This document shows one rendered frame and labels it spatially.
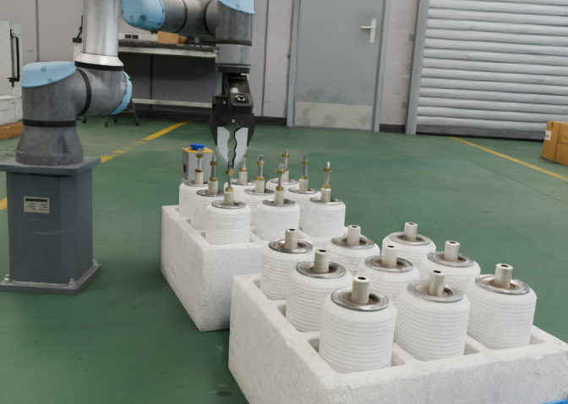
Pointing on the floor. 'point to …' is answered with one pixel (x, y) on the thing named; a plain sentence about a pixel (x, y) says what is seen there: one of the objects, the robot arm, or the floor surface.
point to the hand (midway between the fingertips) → (231, 163)
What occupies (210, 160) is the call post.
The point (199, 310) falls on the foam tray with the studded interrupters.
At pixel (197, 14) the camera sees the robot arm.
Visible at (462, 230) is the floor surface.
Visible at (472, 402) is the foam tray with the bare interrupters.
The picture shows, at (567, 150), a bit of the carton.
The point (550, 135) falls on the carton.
